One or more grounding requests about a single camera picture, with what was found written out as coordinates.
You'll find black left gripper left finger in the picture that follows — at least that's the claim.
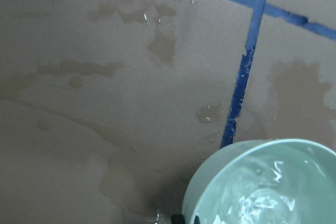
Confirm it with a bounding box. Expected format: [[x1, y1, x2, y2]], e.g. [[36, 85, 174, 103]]
[[171, 214, 185, 224]]

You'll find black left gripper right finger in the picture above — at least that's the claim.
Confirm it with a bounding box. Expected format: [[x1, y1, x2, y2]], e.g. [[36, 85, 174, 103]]
[[194, 216, 200, 224]]

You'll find mint green bowl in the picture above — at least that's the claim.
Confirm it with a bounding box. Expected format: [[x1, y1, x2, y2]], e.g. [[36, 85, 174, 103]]
[[182, 139, 335, 223]]

